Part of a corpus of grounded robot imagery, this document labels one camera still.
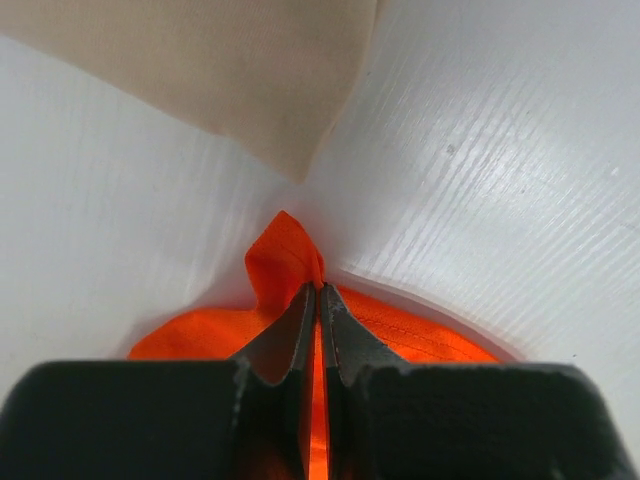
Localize orange t shirt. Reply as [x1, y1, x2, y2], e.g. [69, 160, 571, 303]
[127, 211, 500, 479]

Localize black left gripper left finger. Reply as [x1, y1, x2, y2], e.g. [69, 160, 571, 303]
[1, 284, 316, 479]

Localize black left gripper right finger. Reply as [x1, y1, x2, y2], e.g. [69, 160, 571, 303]
[319, 285, 638, 479]

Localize folded beige t shirt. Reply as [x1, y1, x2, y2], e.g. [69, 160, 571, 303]
[1, 1, 384, 182]

